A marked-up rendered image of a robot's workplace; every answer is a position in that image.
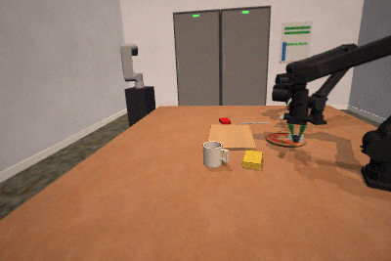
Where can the yellow cheese wedge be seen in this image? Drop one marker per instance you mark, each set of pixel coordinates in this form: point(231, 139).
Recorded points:
point(252, 160)

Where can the light wooden cutting board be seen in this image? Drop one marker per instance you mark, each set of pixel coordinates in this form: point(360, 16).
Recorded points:
point(232, 137)

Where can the red rectangular block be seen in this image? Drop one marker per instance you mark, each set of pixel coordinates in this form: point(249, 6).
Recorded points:
point(224, 121)

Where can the pizza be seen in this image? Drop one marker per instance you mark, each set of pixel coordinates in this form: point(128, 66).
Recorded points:
point(280, 139)

